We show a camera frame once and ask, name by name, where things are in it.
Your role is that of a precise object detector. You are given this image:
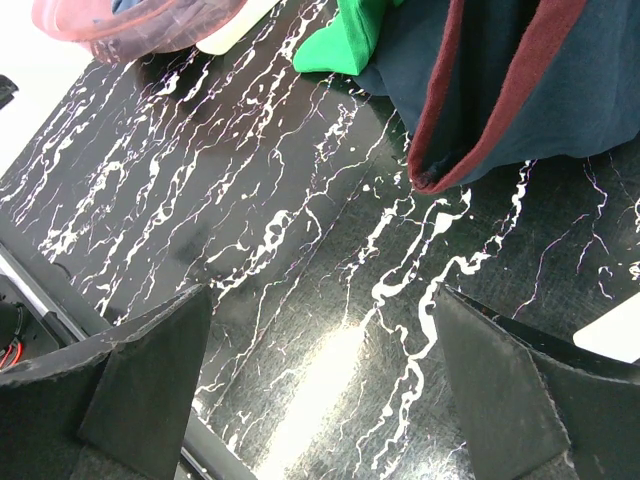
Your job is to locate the navy maroon-trimmed tank top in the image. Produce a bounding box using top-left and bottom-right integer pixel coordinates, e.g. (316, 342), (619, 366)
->
(356, 1), (639, 194)

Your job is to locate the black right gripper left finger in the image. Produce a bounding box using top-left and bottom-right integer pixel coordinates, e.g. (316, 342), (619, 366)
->
(1, 286), (211, 479)

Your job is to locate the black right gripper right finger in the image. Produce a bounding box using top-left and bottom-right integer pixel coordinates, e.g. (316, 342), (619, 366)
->
(433, 285), (639, 479)

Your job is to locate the white clothes rack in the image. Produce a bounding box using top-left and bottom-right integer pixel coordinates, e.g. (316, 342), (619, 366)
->
(196, 0), (279, 56)

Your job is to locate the green tank top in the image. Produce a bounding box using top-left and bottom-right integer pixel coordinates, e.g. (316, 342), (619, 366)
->
(293, 0), (403, 76)

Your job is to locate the pink translucent plastic basin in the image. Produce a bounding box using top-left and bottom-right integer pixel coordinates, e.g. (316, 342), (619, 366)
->
(31, 0), (245, 64)

